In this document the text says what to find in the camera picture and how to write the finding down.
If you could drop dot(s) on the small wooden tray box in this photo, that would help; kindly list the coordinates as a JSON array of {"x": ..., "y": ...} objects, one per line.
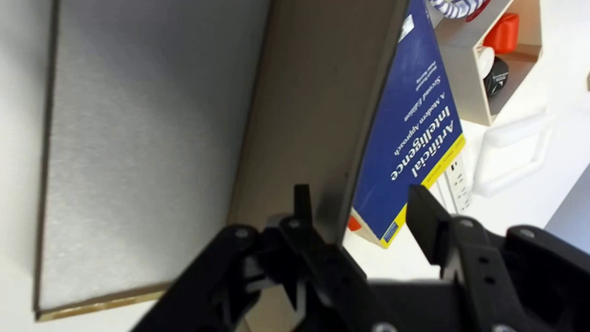
[{"x": 467, "y": 61}]

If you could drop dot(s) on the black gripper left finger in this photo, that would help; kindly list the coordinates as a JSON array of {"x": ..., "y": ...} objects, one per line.
[{"x": 278, "y": 288}]

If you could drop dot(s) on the blue artificial intelligence book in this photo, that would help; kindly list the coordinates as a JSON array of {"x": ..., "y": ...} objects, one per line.
[{"x": 412, "y": 122}]

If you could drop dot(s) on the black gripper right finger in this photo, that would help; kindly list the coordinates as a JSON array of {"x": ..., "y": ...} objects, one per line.
[{"x": 491, "y": 277}]

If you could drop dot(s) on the black round block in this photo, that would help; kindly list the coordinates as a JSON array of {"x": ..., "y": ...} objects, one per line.
[{"x": 497, "y": 76}]

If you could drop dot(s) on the white wooden cylinder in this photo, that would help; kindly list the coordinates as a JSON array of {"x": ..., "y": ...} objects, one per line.
[{"x": 486, "y": 60}]

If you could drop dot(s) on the brown cardboard box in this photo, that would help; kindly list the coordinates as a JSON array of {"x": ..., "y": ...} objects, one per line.
[{"x": 154, "y": 154}]

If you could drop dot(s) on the red wooden block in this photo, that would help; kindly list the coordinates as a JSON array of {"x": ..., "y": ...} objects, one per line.
[{"x": 504, "y": 32}]

